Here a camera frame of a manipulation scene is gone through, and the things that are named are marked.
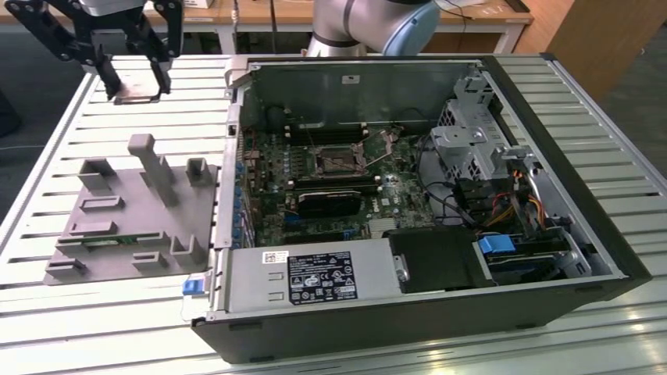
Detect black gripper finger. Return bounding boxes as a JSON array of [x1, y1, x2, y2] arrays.
[[127, 0, 184, 96], [4, 0, 124, 101]]

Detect square CPU chip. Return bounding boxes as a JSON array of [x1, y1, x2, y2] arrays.
[[112, 80, 162, 105]]

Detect black RAM slot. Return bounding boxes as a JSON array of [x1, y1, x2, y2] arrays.
[[285, 123, 373, 134], [297, 182, 379, 193], [286, 131, 374, 144], [294, 176, 378, 187]]

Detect CPU socket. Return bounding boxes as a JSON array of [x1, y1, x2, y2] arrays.
[[307, 142, 371, 180]]

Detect wooden desk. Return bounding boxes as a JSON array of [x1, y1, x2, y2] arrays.
[[143, 0, 534, 55]]

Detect grey plastic parts rack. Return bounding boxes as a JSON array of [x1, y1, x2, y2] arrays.
[[42, 133, 223, 287]]

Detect metal socket cover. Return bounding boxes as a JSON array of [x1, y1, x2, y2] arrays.
[[373, 128, 407, 167]]

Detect black graphics card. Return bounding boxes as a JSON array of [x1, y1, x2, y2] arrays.
[[297, 190, 362, 220]]

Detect green RAM stick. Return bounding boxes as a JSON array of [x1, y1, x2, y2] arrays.
[[80, 235, 158, 248]]

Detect green motherboard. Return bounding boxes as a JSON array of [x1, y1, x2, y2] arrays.
[[237, 124, 439, 249]]

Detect silver metal disk bay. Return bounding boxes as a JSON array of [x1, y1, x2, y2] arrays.
[[430, 76, 543, 181]]

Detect silver chipset heatsink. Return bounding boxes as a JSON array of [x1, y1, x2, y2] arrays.
[[367, 217, 402, 238]]

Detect blue plastic latch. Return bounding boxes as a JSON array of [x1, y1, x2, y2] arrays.
[[182, 273, 207, 296]]

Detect silver power supply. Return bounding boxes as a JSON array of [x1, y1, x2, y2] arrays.
[[218, 237, 407, 316]]

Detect black plastic shroud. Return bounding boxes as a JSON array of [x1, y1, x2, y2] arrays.
[[389, 226, 494, 294]]

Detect wooden cabinet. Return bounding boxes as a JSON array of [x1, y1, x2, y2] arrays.
[[513, 0, 667, 103]]

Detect blue disk carrier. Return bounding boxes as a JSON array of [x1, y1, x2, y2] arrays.
[[474, 232, 518, 258]]

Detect black open PC case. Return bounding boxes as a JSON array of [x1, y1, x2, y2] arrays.
[[190, 52, 655, 365]]

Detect black wire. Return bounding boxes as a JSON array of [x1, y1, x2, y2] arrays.
[[422, 179, 479, 230]]

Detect yellow wire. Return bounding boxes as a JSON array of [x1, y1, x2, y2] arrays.
[[525, 194, 550, 230]]

